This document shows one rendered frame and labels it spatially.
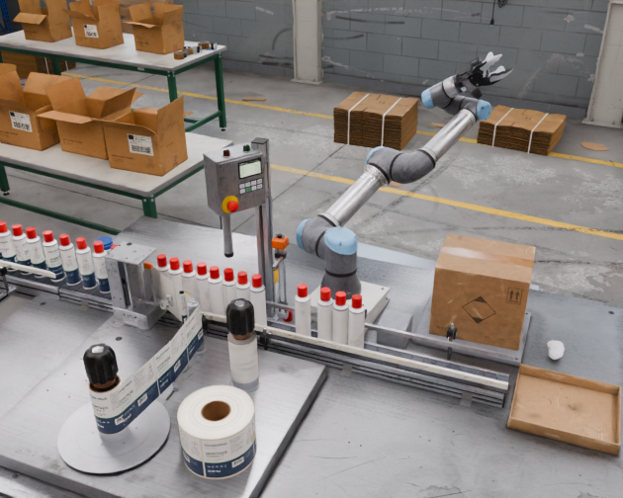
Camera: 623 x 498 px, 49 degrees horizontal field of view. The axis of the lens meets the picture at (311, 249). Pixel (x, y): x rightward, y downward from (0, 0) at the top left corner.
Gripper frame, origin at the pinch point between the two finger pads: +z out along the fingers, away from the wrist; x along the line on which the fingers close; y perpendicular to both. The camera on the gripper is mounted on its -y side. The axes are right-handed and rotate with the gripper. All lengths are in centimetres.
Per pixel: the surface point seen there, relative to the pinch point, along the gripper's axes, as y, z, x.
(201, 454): -156, -58, -52
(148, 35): 250, -331, -6
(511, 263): -77, -7, 15
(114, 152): 28, -211, -43
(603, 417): -123, 9, 39
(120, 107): 59, -212, -49
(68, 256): -82, -137, -73
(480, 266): -80, -14, 7
